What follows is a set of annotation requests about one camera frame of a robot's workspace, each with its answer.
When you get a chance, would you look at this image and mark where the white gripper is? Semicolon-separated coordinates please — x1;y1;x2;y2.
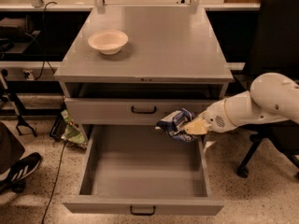
183;100;236;135

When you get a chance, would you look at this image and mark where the blue chip bag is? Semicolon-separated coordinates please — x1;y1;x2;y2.
155;108;199;143

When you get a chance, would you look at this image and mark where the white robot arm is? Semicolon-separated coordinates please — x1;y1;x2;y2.
183;73;299;135

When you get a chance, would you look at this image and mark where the open grey bottom drawer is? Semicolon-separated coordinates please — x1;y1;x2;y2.
64;125;223;216

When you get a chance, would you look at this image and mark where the grey drawer cabinet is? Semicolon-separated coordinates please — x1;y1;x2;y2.
55;6;233;138

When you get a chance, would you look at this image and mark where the closed grey middle drawer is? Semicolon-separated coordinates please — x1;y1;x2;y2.
64;98;212;126

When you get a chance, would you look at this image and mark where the green snack bag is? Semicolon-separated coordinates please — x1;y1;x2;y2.
61;109;87;149

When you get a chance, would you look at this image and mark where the black office chair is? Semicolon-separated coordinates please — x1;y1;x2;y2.
212;0;299;179

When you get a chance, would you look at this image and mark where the white bowl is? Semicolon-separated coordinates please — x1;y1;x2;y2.
88;30;128;55

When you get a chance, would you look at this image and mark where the black white sneaker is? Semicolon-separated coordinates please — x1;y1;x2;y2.
0;152;41;189

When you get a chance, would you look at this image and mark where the black stand leg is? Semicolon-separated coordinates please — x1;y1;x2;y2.
0;69;37;137

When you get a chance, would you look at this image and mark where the black floor cable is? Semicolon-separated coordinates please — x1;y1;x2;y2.
40;142;67;224

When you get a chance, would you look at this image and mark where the wall power outlet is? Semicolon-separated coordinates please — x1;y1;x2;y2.
23;70;35;80

